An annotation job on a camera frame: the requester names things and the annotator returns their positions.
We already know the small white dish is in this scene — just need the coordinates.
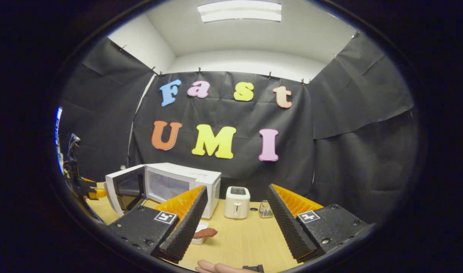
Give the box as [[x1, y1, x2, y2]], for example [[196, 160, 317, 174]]
[[191, 221, 209, 245]]

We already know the reddish brown meat slice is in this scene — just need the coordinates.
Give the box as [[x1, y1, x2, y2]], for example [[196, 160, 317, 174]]
[[192, 227, 218, 239]]

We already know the white toaster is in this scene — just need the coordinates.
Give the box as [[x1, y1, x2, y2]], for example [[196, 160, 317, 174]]
[[224, 186, 251, 220]]

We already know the black backdrop cloth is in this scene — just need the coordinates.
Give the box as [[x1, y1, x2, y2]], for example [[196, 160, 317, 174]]
[[57, 32, 420, 225]]

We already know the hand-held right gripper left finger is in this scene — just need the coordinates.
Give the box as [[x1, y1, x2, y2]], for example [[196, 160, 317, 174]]
[[107, 185, 209, 264]]

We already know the ceiling light panel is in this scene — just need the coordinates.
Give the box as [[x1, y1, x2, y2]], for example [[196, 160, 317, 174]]
[[197, 0, 282, 24]]

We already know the wire mesh utensil holder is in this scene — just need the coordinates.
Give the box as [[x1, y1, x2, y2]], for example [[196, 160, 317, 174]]
[[258, 201, 274, 219]]

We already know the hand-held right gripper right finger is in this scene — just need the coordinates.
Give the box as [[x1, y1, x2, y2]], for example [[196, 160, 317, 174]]
[[267, 184, 369, 263]]

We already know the white microwave oven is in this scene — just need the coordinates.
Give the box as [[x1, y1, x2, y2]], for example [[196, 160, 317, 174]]
[[105, 163, 222, 220]]

